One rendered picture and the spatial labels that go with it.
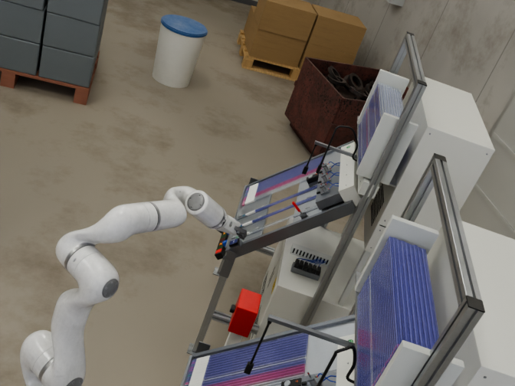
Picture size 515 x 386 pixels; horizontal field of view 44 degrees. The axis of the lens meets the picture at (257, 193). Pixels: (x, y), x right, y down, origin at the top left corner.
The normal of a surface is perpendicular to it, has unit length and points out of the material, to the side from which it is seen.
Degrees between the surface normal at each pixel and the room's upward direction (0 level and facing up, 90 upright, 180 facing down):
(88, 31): 90
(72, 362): 62
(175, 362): 0
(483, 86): 90
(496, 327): 0
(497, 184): 90
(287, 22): 90
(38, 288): 0
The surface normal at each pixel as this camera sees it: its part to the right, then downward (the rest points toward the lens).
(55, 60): 0.11, 0.56
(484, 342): 0.30, -0.80
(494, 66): -0.94, -0.15
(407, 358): -0.14, 0.49
